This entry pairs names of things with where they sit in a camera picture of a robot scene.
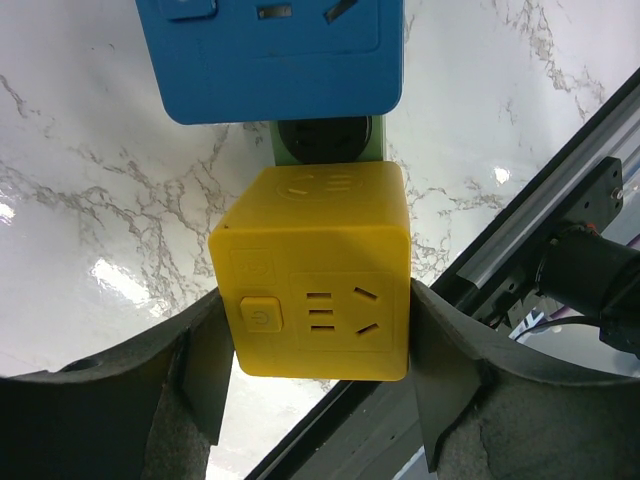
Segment green power strip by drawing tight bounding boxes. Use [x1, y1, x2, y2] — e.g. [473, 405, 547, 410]
[269, 116, 386, 166]

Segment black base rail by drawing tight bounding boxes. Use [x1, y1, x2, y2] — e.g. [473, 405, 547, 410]
[252, 75, 639, 479]

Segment blue cube socket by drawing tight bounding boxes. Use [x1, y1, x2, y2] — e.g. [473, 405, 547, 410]
[136, 1, 405, 125]

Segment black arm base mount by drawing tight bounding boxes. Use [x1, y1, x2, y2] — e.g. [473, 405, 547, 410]
[494, 157, 639, 356]

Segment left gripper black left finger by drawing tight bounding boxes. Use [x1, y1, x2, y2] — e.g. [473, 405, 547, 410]
[1, 291, 234, 479]

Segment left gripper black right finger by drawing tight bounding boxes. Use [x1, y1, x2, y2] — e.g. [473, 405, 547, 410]
[410, 281, 639, 479]

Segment yellow cube socket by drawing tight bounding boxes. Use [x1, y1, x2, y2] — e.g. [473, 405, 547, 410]
[208, 161, 411, 381]

